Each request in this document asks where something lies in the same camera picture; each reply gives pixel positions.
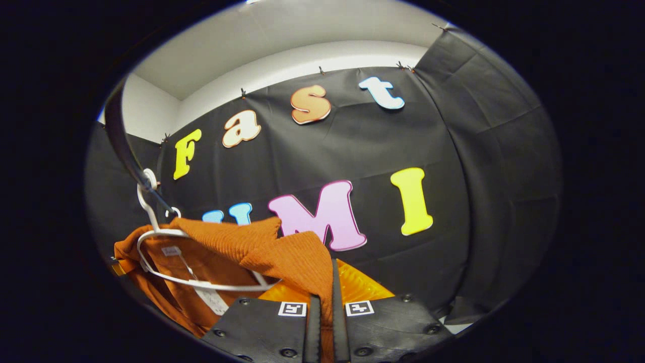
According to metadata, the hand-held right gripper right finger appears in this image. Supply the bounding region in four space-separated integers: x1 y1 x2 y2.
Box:
331 259 454 363

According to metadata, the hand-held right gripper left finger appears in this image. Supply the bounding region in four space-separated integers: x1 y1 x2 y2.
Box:
202 282 322 363

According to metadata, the rust orange corduroy jacket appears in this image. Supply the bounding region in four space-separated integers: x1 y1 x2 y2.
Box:
113 216 336 363

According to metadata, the black backdrop cloth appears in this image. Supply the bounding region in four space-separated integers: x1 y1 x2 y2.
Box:
85 25 563 328

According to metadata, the black clothes rail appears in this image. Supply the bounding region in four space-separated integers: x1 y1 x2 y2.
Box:
103 76 178 216

